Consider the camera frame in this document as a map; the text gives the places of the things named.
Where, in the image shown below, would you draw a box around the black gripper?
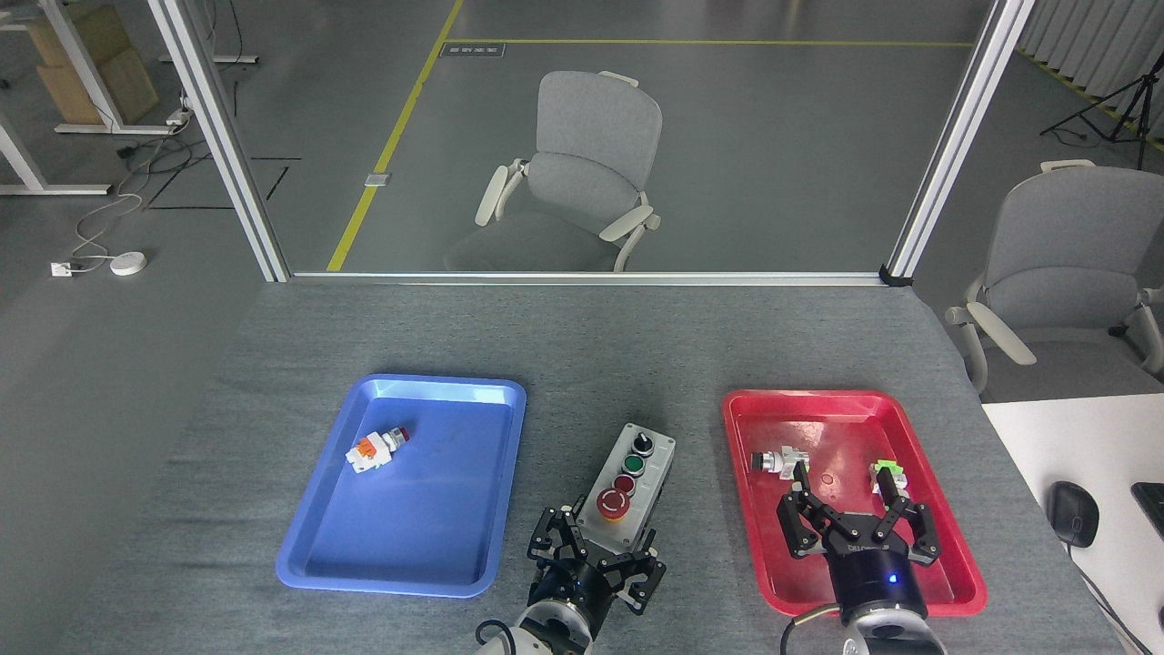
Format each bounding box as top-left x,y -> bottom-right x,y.
527,496 -> 667,638
776,461 -> 939,624

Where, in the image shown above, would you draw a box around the grey three-button control box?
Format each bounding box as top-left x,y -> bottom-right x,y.
578,422 -> 677,552

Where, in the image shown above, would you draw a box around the red plastic tray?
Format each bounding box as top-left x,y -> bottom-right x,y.
722,389 -> 988,618

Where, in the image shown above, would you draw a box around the blue plastic tray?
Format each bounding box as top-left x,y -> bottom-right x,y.
276,374 -> 527,599

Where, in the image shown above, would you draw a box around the black computer mouse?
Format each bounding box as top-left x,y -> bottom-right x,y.
1046,480 -> 1099,549

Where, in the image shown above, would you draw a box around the white side table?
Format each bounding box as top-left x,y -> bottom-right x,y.
981,393 -> 1164,655

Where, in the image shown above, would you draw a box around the black keyboard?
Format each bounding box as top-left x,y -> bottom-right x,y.
1130,482 -> 1164,530

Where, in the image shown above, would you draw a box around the grey office chair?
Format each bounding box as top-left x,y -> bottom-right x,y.
444,70 -> 663,273
944,160 -> 1164,394

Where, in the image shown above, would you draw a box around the black tripod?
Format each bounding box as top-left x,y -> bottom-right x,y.
1040,55 -> 1164,172

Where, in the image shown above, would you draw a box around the brown cardboard boxes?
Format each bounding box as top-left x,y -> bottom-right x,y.
25,4 -> 161,126

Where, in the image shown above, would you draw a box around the white desk leg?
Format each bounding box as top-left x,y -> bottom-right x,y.
0,114 -> 112,197

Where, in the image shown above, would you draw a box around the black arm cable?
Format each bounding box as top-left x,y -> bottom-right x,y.
779,602 -> 847,655

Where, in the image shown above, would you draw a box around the red push button switch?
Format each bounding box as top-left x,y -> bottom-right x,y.
346,425 -> 412,477

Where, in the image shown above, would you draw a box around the black mouse cable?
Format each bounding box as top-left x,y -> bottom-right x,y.
1064,544 -> 1158,655

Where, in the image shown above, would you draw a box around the silver aluminium rail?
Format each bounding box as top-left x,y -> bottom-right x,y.
289,270 -> 888,287

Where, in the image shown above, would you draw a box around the silver aluminium post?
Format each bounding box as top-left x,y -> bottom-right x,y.
887,0 -> 1036,285
148,0 -> 290,282

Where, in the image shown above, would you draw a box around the white floor cable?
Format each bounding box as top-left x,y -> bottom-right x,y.
71,191 -> 146,271

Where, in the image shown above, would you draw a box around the white desk frame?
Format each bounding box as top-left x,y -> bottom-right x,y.
0,0 -> 183,136

